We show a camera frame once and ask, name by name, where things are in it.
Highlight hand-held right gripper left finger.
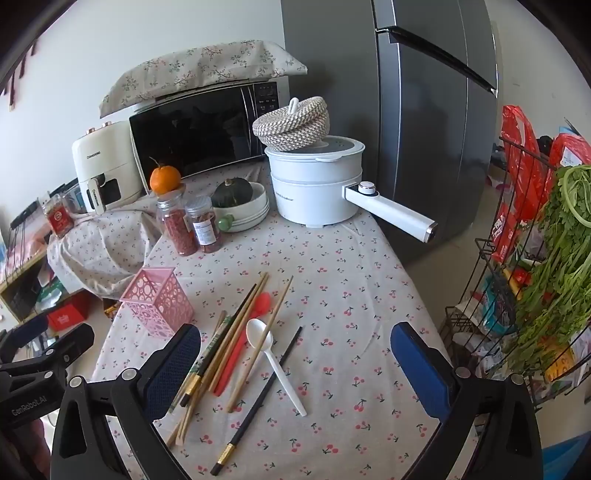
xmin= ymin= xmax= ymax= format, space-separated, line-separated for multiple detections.
xmin=48 ymin=323 xmax=204 ymax=480

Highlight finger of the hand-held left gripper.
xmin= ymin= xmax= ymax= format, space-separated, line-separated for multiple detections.
xmin=0 ymin=315 xmax=49 ymax=361
xmin=0 ymin=323 xmax=96 ymax=376

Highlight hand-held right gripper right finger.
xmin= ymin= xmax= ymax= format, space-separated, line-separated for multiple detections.
xmin=390 ymin=322 xmax=544 ymax=480

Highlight patterned bamboo chopstick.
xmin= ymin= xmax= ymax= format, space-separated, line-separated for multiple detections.
xmin=182 ymin=315 xmax=234 ymax=409
xmin=168 ymin=310 xmax=230 ymax=414

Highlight wooden chopstick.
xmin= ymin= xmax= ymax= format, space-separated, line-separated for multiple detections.
xmin=174 ymin=369 xmax=220 ymax=444
xmin=209 ymin=275 xmax=266 ymax=395
xmin=222 ymin=272 xmax=269 ymax=370
xmin=227 ymin=275 xmax=294 ymax=413
xmin=166 ymin=360 xmax=213 ymax=448

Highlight red plastic spoon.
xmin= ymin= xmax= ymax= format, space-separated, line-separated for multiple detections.
xmin=213 ymin=292 xmax=272 ymax=397

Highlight pink utensil holder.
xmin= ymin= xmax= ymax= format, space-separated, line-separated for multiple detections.
xmin=119 ymin=267 xmax=195 ymax=337

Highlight white plastic spoon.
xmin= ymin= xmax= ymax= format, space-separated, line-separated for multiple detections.
xmin=246 ymin=318 xmax=308 ymax=417

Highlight red box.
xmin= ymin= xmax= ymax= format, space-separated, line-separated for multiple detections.
xmin=46 ymin=300 xmax=90 ymax=333

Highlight wooden shelf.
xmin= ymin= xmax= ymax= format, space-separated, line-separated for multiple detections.
xmin=0 ymin=247 xmax=51 ymax=324

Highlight teal packet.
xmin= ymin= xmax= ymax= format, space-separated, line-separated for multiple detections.
xmin=482 ymin=277 xmax=518 ymax=335

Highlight cherry print tablecloth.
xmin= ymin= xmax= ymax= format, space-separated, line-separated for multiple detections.
xmin=46 ymin=164 xmax=481 ymax=480

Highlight red label nut jar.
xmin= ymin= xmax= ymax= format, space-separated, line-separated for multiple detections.
xmin=42 ymin=194 xmax=75 ymax=238

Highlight goji berry jar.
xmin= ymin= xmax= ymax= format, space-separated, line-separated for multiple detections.
xmin=156 ymin=189 xmax=199 ymax=254

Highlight clear plastic container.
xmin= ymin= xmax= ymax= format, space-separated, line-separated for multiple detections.
xmin=60 ymin=182 xmax=87 ymax=215

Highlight yellow packet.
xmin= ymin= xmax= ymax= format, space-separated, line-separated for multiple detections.
xmin=545 ymin=342 xmax=579 ymax=384

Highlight dried fruit jar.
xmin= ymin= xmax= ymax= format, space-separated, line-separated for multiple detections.
xmin=185 ymin=196 xmax=222 ymax=254

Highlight blue container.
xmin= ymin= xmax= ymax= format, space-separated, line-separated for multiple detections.
xmin=540 ymin=434 xmax=591 ymax=480

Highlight white ceramic bowl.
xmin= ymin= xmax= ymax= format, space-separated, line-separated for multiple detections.
xmin=213 ymin=181 xmax=270 ymax=233

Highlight green leafy vegetables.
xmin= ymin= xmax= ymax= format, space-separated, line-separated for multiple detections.
xmin=515 ymin=164 xmax=591 ymax=374

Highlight dark green squash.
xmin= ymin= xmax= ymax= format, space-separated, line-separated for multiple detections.
xmin=211 ymin=178 xmax=253 ymax=208

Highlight large orange mandarin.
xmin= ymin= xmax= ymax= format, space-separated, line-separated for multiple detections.
xmin=149 ymin=157 xmax=182 ymax=195

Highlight cream air fryer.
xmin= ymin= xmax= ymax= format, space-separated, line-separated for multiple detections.
xmin=71 ymin=121 xmax=146 ymax=215

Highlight red plastic bag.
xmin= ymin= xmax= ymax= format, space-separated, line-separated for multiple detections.
xmin=492 ymin=105 xmax=548 ymax=264
xmin=547 ymin=133 xmax=591 ymax=169

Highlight white electric cooking pot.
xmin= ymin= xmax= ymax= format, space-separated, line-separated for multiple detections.
xmin=264 ymin=135 xmax=438 ymax=244

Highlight grey refrigerator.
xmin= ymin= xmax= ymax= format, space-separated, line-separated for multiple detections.
xmin=280 ymin=0 xmax=502 ymax=266

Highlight black microwave oven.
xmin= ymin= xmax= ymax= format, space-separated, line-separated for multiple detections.
xmin=129 ymin=78 xmax=291 ymax=181

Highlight woven lidded basket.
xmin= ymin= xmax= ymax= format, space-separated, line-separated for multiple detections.
xmin=252 ymin=97 xmax=330 ymax=151

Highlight floral cloth cover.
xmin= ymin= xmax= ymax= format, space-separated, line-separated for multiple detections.
xmin=99 ymin=39 xmax=308 ymax=120

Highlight black wire rack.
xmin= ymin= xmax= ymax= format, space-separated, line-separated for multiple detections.
xmin=438 ymin=134 xmax=591 ymax=407

